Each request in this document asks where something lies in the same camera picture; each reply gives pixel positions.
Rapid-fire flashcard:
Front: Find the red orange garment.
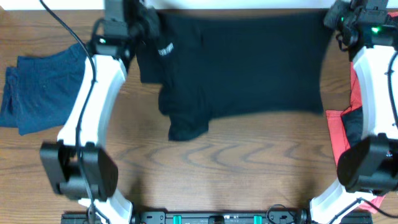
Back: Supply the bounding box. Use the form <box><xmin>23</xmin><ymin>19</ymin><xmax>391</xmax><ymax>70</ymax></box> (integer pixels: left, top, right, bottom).
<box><xmin>310</xmin><ymin>26</ymin><xmax>397</xmax><ymax>214</ymax></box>

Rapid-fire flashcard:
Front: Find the black t-shirt with white logo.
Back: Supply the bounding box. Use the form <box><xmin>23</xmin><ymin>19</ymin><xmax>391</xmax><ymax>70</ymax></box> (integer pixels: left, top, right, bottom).
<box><xmin>136</xmin><ymin>11</ymin><xmax>332</xmax><ymax>141</ymax></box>

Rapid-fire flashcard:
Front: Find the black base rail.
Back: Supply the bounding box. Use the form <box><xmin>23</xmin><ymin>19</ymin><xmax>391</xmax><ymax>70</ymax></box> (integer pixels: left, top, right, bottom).
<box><xmin>60</xmin><ymin>210</ymin><xmax>373</xmax><ymax>224</ymax></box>

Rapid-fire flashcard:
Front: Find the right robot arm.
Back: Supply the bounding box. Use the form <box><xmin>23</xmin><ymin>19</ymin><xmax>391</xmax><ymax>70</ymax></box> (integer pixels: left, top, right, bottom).
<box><xmin>298</xmin><ymin>1</ymin><xmax>397</xmax><ymax>223</ymax></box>

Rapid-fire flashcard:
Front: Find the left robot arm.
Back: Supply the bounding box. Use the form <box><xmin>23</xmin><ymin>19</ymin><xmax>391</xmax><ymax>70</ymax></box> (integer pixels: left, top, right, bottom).
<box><xmin>40</xmin><ymin>0</ymin><xmax>160</xmax><ymax>223</ymax></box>

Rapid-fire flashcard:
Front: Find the folded dark blue garment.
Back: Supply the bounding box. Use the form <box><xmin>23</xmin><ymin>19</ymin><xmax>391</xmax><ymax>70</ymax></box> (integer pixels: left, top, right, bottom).
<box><xmin>1</xmin><ymin>44</ymin><xmax>86</xmax><ymax>135</ymax></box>

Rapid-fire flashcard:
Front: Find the black garment with orange lines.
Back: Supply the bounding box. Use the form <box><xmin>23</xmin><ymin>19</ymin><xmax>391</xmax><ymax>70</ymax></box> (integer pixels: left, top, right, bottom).
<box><xmin>341</xmin><ymin>107</ymin><xmax>363</xmax><ymax>147</ymax></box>

